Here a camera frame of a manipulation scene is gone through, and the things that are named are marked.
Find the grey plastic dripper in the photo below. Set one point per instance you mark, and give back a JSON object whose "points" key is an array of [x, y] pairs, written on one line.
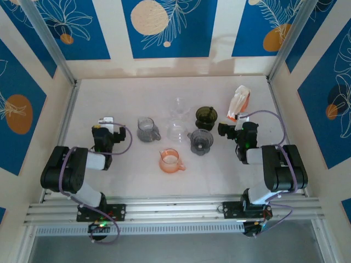
{"points": [[201, 139]]}

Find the dark green dripper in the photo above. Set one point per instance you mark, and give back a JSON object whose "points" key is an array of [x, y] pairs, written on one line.
{"points": [[204, 115]]}

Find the grey ribbed glass pitcher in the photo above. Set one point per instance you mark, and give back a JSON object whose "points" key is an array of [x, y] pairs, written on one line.
{"points": [[146, 134]]}

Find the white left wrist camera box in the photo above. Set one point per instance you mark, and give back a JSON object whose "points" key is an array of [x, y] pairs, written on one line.
{"points": [[107, 122]]}

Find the orange coffee filter pack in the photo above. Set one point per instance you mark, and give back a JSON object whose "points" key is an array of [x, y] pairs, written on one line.
{"points": [[241, 101]]}

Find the orange transparent pitcher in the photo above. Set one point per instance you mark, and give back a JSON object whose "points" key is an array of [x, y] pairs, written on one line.
{"points": [[168, 164]]}

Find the clear glass dripper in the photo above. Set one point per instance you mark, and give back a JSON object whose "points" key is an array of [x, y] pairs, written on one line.
{"points": [[181, 109]]}

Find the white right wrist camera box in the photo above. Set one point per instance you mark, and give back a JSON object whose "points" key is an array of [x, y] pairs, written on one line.
{"points": [[243, 116]]}

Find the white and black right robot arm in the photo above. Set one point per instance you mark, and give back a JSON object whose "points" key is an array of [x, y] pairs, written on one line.
{"points": [[285, 170]]}

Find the clear glass carafe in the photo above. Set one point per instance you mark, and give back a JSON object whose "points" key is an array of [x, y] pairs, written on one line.
{"points": [[176, 134]]}

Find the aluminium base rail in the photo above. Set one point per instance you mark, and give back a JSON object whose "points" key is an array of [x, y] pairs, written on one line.
{"points": [[178, 211]]}

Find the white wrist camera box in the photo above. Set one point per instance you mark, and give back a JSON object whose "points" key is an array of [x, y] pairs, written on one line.
{"points": [[107, 122], [243, 116]]}

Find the aluminium frame post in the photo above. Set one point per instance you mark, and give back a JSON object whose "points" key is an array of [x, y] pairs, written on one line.
{"points": [[49, 41], [290, 35]]}

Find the black controller board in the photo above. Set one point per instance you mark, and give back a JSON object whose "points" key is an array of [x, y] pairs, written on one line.
{"points": [[251, 230], [94, 228]]}

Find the aluminium table side rail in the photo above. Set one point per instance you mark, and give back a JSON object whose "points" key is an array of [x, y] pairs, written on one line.
{"points": [[70, 115]]}

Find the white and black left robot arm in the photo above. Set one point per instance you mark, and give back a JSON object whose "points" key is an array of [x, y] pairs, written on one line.
{"points": [[65, 170]]}

